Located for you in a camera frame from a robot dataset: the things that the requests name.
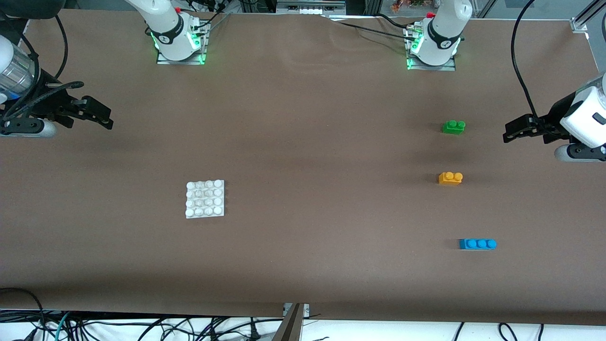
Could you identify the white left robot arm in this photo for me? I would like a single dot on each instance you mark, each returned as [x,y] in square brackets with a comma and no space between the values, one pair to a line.
[442,33]

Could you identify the brown table cover sheet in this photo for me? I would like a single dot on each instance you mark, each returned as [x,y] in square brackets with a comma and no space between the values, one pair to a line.
[303,237]

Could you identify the silver metal frame rail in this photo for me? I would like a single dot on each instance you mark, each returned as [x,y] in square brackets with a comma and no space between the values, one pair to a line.
[307,4]

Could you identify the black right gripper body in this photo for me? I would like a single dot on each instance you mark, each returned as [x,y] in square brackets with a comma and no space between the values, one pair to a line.
[46,103]

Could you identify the white studded base plate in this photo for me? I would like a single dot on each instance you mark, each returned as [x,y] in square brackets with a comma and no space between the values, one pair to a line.
[204,199]

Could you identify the grey metal post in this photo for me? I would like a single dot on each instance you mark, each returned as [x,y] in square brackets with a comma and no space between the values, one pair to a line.
[291,329]

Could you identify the yellow two-stud block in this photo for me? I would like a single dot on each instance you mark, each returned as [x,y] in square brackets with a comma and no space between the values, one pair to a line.
[450,179]

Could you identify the orange red plastic items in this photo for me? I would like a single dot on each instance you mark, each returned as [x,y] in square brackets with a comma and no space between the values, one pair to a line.
[407,4]

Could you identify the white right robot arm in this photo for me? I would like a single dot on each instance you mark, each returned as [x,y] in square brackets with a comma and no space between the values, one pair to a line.
[170,33]

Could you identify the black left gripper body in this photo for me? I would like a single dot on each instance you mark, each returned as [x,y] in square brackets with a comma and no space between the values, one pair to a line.
[555,118]

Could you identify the blue three-stud block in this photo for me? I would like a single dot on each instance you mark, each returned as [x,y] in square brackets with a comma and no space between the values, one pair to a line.
[477,244]

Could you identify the silver aluminium corner profile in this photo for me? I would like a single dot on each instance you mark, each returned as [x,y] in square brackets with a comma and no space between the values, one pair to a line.
[580,23]

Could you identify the small silver metal bracket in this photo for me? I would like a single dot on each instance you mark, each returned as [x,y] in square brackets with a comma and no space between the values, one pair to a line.
[306,310]

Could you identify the green two-stud block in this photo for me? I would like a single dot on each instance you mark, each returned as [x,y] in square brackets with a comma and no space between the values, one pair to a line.
[453,128]

